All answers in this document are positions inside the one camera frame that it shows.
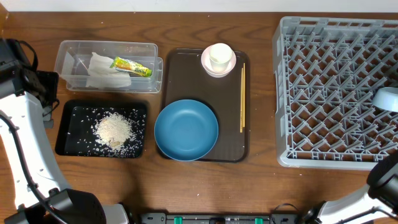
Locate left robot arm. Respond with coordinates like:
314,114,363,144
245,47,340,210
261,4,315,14
1,39,132,223

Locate small light blue bowl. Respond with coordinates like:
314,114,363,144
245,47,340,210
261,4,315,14
372,87,398,112

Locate black food waste tray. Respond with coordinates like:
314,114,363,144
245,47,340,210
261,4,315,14
54,99,149,157

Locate pink bowl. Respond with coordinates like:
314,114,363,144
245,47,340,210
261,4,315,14
201,45,236,78

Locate grey dishwasher rack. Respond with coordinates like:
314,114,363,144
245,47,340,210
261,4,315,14
272,17,397,170

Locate dark brown serving tray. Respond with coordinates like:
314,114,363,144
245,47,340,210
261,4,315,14
160,49,250,162

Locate white rice food scraps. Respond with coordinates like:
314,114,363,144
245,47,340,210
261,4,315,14
67,107,147,158

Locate left wooden chopstick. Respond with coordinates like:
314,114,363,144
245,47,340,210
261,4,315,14
239,68,244,133

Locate clear plastic waste bin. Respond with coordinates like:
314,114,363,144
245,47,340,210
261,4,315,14
55,40,163,93

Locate wooden chopstick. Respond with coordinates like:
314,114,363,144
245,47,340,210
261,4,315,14
239,68,244,133
242,63,246,128

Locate right wooden chopstick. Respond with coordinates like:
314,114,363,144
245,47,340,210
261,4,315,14
242,63,246,128

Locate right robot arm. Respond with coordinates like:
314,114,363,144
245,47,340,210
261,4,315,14
297,152,397,223

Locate cream cup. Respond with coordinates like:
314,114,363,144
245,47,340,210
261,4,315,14
209,43,233,72

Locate white napkin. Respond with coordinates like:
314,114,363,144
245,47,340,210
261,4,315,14
86,52,131,88

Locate large dark blue plate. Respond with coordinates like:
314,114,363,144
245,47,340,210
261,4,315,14
154,100,219,161

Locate yellow green snack wrapper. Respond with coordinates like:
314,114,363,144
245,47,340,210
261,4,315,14
110,57,152,77

